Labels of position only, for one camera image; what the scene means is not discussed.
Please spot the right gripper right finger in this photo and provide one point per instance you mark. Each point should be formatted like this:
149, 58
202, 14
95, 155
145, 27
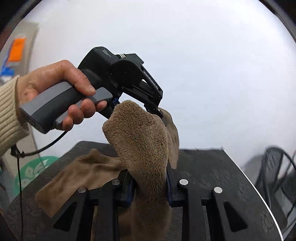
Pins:
207, 215

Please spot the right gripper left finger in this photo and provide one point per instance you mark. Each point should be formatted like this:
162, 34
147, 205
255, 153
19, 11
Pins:
74, 219

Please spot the brown fleece garment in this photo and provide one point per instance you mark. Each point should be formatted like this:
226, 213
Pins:
145, 145

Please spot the person's left hand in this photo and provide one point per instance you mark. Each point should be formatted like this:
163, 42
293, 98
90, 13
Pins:
37, 81

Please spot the black patterned table cloth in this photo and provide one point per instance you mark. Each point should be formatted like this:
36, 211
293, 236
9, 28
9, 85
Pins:
206, 169

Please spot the green round glass table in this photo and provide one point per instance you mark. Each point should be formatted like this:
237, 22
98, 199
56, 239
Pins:
34, 168

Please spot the black mesh chair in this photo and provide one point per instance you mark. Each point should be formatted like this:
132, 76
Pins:
269, 183

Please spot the orange and blue poster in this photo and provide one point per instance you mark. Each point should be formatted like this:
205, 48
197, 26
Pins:
13, 58

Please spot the cream knit sweater sleeve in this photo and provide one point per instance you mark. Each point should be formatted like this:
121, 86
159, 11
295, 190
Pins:
11, 129

